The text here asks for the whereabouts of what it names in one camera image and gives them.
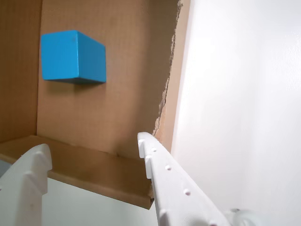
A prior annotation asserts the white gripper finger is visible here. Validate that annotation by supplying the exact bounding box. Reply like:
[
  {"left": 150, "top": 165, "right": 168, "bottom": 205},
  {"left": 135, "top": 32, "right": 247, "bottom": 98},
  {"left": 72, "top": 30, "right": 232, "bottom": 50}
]
[
  {"left": 0, "top": 143, "right": 53, "bottom": 226},
  {"left": 137, "top": 131, "right": 232, "bottom": 226}
]

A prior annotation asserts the blue cube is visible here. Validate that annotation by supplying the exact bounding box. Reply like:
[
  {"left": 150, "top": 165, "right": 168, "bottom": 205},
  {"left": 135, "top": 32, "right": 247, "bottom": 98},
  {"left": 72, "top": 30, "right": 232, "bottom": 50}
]
[{"left": 40, "top": 30, "right": 107, "bottom": 84}]

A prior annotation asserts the brown cardboard box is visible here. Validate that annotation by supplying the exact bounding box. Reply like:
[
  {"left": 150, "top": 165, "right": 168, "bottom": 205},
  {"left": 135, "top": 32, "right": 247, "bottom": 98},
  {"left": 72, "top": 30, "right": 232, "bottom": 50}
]
[{"left": 0, "top": 0, "right": 191, "bottom": 210}]

